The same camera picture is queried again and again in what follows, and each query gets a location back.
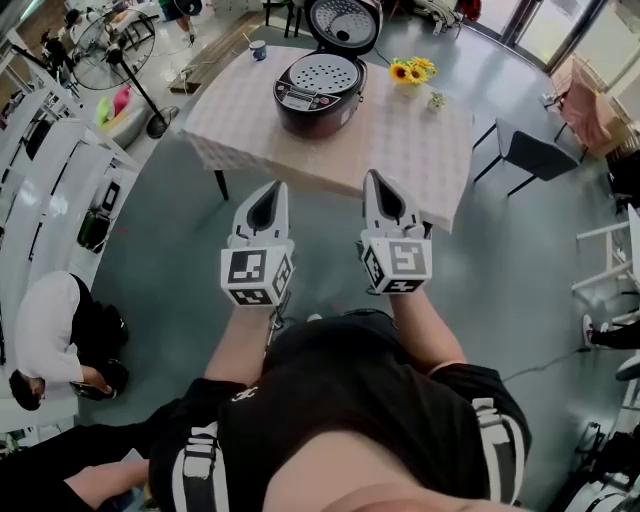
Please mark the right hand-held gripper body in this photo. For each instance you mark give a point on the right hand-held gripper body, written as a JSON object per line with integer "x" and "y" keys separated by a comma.
{"x": 400, "y": 260}

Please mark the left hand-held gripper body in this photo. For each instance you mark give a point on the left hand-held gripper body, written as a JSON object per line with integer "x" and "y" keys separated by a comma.
{"x": 245, "y": 267}

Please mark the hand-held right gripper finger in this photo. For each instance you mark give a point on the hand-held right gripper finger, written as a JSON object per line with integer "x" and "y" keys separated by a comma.
{"x": 370, "y": 200}
{"x": 405, "y": 205}

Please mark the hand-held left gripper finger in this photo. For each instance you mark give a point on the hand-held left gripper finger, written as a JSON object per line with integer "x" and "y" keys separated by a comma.
{"x": 284, "y": 215}
{"x": 255, "y": 215}

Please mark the white steamer tray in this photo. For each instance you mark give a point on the white steamer tray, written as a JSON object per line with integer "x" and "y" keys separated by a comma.
{"x": 325, "y": 75}

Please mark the person's left forearm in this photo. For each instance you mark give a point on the person's left forearm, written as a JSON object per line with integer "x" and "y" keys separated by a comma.
{"x": 235, "y": 345}

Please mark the person's right forearm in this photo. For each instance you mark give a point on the person's right forearm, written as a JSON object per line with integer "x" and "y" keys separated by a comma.
{"x": 425, "y": 330}

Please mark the checkered tablecloth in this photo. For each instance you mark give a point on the checkered tablecloth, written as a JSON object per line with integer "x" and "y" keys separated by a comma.
{"x": 400, "y": 150}

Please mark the dark purple rice cooker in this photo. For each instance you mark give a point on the dark purple rice cooker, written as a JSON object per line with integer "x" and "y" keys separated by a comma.
{"x": 320, "y": 112}

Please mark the small potted succulent plant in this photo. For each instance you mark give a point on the small potted succulent plant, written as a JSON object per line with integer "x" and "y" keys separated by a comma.
{"x": 436, "y": 102}

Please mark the sunflower bouquet in white vase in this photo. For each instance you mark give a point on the sunflower bouquet in white vase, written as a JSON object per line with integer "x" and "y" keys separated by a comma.
{"x": 407, "y": 75}

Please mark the grey padded chair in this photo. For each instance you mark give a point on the grey padded chair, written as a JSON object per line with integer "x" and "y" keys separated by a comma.
{"x": 535, "y": 155}

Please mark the person's body in black shirt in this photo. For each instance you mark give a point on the person's body in black shirt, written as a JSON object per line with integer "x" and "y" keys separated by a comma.
{"x": 340, "y": 390}

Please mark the dark green case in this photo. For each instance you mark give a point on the dark green case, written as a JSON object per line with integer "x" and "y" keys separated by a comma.
{"x": 92, "y": 230}

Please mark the blue mug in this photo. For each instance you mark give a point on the blue mug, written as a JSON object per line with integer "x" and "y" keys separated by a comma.
{"x": 257, "y": 51}

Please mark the wooden chopstick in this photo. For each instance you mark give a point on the wooden chopstick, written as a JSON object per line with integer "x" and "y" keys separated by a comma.
{"x": 246, "y": 39}

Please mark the clothes rack with garments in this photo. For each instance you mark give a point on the clothes rack with garments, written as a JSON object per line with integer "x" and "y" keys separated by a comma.
{"x": 440, "y": 12}

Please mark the pink cloth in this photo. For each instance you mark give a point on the pink cloth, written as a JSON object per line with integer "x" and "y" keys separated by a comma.
{"x": 590, "y": 110}

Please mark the white shelving unit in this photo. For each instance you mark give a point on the white shelving unit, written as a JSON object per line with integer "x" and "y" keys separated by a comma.
{"x": 45, "y": 200}

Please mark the black standing fan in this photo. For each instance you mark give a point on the black standing fan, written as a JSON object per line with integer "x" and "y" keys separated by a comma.
{"x": 114, "y": 53}

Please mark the white desk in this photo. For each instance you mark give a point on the white desk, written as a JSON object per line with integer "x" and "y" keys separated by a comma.
{"x": 635, "y": 250}

